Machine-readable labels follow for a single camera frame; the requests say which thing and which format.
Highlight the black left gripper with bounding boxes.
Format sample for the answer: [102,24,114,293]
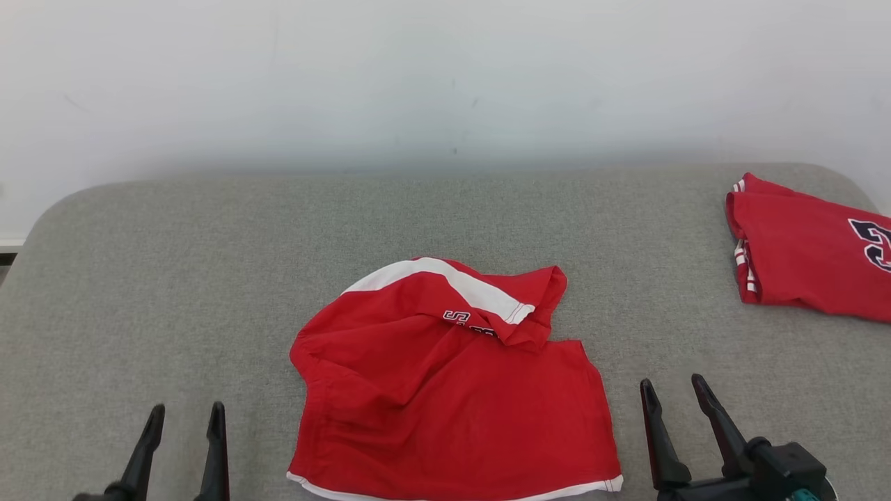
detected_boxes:
[72,401,231,501]

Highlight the red jersey with navy number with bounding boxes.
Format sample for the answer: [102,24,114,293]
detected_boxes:
[725,172,891,324]

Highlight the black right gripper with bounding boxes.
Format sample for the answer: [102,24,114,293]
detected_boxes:
[639,373,754,501]

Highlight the red shorts with white trim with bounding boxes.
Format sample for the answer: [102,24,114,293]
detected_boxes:
[285,256,625,501]

